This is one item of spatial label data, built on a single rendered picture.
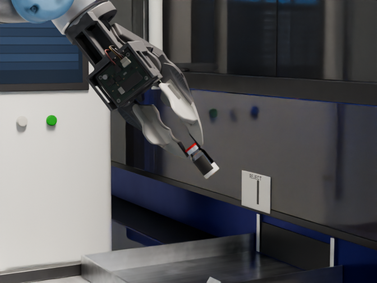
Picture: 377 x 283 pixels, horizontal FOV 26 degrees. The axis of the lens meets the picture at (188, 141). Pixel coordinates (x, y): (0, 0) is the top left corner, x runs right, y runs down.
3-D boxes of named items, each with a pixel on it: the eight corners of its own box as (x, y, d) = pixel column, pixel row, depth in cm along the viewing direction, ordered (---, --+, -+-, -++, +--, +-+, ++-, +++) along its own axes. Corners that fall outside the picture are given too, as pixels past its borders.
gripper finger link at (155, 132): (159, 175, 100) (118, 112, 100) (171, 167, 106) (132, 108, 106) (179, 162, 100) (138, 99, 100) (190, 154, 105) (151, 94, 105)
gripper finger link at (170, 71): (173, 120, 103) (127, 69, 104) (176, 118, 105) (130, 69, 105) (199, 95, 102) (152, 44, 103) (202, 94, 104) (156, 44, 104)
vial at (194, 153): (221, 167, 105) (200, 141, 105) (217, 170, 103) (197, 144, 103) (208, 177, 105) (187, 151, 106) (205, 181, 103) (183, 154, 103)
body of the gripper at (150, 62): (112, 118, 99) (51, 39, 99) (132, 110, 107) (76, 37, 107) (159, 78, 97) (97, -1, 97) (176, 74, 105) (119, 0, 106)
